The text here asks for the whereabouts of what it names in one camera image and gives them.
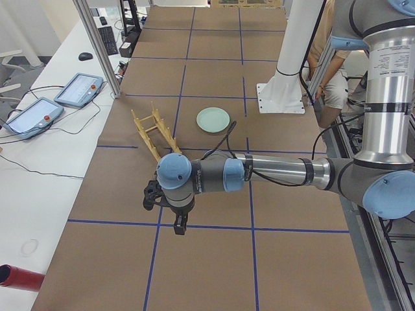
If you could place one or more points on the far teach pendant tablet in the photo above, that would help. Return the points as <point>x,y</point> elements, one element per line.
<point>80,90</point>

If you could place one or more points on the teach pendant tablet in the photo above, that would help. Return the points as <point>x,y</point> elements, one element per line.
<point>34,119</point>
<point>80,90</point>

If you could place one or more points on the aluminium table frame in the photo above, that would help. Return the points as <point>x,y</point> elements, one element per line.
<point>388,219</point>

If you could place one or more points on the wooden dish rack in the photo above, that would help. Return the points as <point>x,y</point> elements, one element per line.
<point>147,128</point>

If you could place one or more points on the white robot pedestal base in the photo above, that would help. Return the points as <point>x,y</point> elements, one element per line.
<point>282,93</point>

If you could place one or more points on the seated person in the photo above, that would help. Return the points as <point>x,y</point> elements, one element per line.
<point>333,86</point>

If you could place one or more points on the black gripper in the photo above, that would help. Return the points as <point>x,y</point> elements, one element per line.
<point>179,213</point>

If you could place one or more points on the light green plate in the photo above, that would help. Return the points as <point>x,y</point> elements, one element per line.
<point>213,120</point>

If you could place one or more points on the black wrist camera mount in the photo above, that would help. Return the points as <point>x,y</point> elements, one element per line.
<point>154,195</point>

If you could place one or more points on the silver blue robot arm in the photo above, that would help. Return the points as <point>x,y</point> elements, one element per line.
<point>386,28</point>

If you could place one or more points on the black keyboard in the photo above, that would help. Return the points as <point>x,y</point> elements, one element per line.
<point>108,39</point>

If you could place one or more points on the black power adapter box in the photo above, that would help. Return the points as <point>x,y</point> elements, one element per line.
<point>129,44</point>

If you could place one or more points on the black computer mouse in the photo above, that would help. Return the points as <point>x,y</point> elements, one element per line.
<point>85,56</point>

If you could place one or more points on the red cylinder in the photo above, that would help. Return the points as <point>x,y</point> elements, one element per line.
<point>19,278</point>

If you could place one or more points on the aluminium frame post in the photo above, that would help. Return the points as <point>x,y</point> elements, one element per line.
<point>98,46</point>

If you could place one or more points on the near teach pendant tablet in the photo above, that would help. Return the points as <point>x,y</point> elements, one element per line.
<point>34,119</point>

